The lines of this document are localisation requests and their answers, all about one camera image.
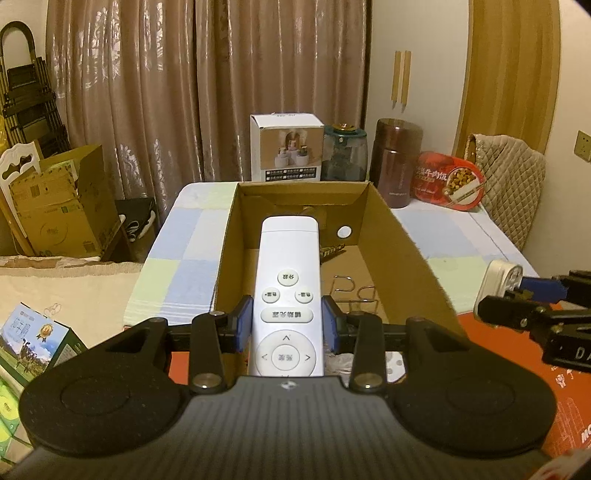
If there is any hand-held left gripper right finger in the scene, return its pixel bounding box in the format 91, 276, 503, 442
321, 295, 485, 394

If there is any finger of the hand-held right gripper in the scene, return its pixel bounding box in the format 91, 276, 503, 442
516, 271, 591, 306
475, 291, 563, 345

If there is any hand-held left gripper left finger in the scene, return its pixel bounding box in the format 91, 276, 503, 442
90, 295, 256, 395

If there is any white square night light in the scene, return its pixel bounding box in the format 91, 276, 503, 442
478, 259, 525, 301

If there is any metal wire rack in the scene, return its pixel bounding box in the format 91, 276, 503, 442
330, 274, 382, 320

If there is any white remote control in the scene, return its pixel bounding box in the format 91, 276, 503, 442
249, 216, 326, 378

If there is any person's right forearm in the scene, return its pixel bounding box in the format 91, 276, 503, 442
531, 450, 591, 480

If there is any pastel checkered tablecloth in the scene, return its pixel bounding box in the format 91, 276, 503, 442
124, 182, 536, 330

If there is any beige quilted chair cover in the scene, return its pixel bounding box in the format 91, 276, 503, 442
464, 134, 546, 252

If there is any red instant meal box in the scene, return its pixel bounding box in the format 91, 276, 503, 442
412, 151, 485, 213

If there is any black paper bag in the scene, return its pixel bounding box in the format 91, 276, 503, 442
113, 198, 160, 264

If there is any glass jar with green lid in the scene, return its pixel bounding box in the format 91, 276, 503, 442
322, 122, 369, 182

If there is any brown thermos food jar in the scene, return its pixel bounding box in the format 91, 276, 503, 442
370, 117, 424, 208

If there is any cream blanket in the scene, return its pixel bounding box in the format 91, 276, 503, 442
0, 255, 145, 335

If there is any white product box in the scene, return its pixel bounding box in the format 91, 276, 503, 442
250, 112, 324, 182

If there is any blue milk carton box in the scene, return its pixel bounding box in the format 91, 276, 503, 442
0, 302, 85, 384

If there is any large printed cardboard box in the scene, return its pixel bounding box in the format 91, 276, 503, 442
9, 144, 123, 259

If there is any wooden door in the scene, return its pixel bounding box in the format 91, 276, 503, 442
455, 0, 561, 153

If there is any brown patterned curtain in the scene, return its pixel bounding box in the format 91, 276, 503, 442
46, 0, 372, 217

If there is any green printed box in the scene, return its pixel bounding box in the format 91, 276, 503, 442
0, 381, 28, 462

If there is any white carved chair back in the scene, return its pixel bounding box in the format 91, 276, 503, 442
0, 141, 44, 257

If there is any dark folding rack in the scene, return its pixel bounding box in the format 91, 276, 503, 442
0, 23, 71, 158

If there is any wooden wall stick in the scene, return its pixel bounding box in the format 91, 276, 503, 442
392, 51, 402, 109
401, 50, 411, 112

